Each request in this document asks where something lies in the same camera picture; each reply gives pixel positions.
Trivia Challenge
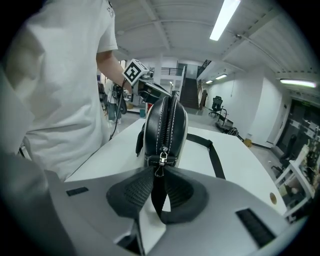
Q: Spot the black bag zipper silver pull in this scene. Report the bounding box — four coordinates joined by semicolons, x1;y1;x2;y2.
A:
154;96;177;178

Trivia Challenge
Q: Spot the black leather bag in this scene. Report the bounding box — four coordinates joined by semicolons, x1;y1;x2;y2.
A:
135;94;227;225

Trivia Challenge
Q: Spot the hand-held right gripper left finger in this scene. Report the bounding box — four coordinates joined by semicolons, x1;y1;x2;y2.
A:
44;166;155;256

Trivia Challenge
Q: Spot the black office chair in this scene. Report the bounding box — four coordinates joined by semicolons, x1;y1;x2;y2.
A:
208;95;225;118

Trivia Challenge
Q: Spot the person's left forearm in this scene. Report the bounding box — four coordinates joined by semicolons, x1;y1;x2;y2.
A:
96;49;133;95

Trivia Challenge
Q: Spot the person's white t-shirt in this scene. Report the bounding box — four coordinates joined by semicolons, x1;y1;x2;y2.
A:
0;0;119;182

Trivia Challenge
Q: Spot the long ceiling light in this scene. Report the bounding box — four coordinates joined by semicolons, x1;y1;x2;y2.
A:
279;78;318;89
209;0;241;42

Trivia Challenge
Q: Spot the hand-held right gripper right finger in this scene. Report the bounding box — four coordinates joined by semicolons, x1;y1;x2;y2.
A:
149;166;310;256

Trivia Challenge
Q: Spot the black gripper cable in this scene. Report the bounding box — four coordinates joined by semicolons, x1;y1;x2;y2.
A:
108;79;127;141

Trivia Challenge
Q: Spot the dark staircase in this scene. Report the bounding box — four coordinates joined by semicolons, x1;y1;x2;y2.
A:
179;77;201;110

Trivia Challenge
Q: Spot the black treadmill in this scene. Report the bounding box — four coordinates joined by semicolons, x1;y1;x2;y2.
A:
215;106;235;131

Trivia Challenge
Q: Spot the white shelf rack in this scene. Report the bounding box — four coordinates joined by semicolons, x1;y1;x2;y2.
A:
274;138;320;222

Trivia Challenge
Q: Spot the dark swivel chair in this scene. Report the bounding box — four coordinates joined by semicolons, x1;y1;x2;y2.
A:
271;134;299;176

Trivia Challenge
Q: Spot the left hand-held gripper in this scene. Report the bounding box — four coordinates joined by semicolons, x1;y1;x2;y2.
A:
122;58;174;105

